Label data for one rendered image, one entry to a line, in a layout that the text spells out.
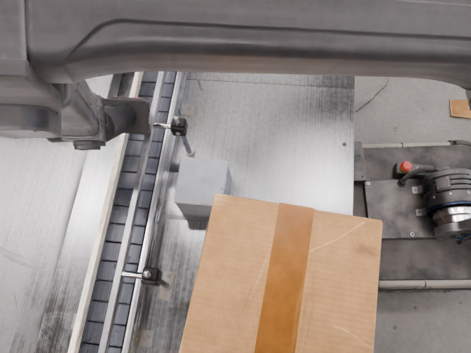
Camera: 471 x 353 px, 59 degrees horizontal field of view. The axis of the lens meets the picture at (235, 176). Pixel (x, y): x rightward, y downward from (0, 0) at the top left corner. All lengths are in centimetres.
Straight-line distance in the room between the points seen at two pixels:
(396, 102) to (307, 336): 161
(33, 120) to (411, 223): 139
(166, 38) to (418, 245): 141
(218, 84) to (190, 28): 83
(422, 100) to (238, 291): 167
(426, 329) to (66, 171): 137
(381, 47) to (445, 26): 4
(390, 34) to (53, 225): 86
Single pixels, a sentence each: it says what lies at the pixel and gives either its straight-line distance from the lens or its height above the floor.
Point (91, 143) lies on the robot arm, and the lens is 68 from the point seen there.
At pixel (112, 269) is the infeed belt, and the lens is 87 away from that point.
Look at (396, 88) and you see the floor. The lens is 211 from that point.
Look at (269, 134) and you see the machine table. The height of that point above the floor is 83.
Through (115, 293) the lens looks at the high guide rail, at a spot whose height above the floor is 96.
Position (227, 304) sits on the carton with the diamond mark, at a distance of 57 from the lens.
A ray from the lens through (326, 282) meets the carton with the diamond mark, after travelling 58.
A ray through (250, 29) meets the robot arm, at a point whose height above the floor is 152.
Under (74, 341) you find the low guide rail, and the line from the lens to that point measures 85.
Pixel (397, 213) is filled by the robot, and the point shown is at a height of 26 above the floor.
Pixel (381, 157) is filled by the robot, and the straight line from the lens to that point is 164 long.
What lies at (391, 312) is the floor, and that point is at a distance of 175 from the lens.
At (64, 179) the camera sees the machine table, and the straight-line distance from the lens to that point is 103.
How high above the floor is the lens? 169
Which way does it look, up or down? 68 degrees down
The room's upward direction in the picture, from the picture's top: 11 degrees counter-clockwise
